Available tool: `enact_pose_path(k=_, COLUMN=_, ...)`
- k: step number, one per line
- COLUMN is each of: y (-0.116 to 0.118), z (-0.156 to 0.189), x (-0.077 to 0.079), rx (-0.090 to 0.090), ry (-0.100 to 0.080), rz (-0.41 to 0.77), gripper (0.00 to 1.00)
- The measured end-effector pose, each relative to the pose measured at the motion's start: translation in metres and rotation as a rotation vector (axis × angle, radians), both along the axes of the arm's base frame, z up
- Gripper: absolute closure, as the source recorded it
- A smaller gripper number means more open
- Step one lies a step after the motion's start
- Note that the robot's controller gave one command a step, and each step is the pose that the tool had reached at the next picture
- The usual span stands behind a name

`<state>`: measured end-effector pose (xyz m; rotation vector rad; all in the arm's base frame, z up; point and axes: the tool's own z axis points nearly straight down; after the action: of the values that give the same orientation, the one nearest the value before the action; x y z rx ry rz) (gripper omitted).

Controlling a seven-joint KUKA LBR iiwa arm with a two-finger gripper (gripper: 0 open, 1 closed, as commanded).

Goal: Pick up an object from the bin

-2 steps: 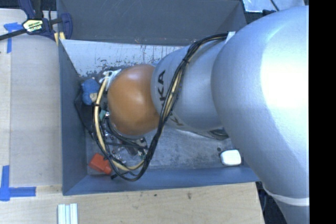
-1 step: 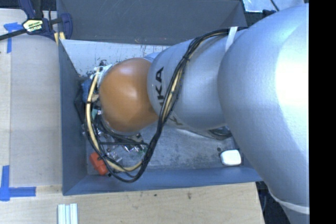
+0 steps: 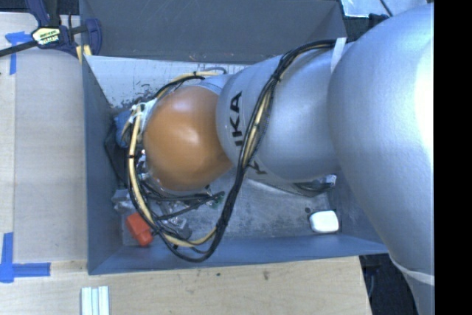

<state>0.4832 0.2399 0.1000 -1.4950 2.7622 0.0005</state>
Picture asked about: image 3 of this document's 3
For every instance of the white rounded block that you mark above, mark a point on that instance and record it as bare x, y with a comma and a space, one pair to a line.
323, 222

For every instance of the pale wood flat board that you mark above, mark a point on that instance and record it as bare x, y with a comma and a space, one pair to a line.
48, 158

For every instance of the silver crumpled packet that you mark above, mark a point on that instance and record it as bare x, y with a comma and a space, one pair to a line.
119, 200

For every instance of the blue cloth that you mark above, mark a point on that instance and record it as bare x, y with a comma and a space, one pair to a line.
121, 125

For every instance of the grey metal bin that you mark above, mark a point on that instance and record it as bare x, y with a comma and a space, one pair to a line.
155, 26

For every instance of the orange-red block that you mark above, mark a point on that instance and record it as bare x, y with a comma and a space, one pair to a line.
138, 228

